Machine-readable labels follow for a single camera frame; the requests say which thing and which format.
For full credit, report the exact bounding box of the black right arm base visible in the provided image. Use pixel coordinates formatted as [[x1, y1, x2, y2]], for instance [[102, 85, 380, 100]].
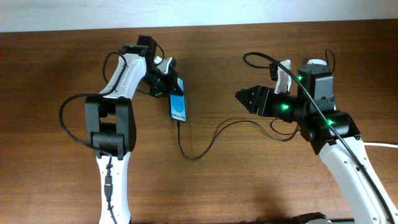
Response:
[[292, 212, 355, 224]]

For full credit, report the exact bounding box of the white power strip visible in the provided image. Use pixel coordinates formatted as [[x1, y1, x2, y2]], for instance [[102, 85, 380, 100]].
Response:
[[307, 59, 328, 65]]

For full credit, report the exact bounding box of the blue screen smartphone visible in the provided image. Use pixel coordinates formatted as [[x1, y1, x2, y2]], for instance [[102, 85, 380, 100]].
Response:
[[169, 78, 187, 122]]

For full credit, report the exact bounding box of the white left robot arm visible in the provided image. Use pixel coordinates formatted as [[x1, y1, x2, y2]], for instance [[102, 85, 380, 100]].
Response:
[[85, 35, 183, 223]]

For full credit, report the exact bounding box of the black charger cable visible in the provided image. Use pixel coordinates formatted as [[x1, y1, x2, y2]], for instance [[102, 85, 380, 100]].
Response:
[[176, 49, 336, 162]]

